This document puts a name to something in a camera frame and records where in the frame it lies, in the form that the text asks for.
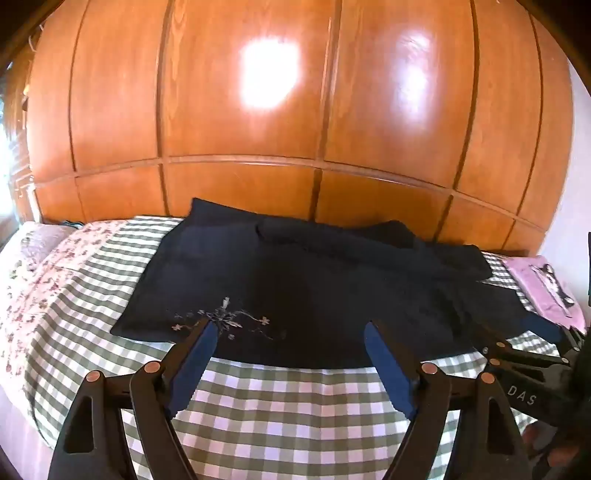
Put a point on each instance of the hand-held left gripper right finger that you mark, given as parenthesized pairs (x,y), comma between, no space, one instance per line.
(388,369)

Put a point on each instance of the green checked blanket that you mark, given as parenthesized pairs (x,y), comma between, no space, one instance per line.
(277,415)

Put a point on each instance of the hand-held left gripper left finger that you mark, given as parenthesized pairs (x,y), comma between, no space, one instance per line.
(196,364)

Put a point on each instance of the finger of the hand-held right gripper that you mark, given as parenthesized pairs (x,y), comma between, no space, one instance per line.
(542,326)
(512,354)

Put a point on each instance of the pale patterned pillow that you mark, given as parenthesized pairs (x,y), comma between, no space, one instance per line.
(41,240)

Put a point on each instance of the wooden framed window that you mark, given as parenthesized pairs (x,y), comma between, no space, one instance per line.
(11,161)

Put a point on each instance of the person's right hand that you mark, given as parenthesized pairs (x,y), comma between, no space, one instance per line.
(542,441)

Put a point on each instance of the pink printed cloth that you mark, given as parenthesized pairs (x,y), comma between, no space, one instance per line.
(526,281)

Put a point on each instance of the black embroidered pants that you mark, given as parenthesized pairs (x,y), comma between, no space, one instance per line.
(300,295)

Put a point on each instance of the floral bed sheet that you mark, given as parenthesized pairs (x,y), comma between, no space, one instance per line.
(60,286)

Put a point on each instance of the wooden wardrobe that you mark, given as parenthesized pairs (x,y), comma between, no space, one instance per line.
(231,184)

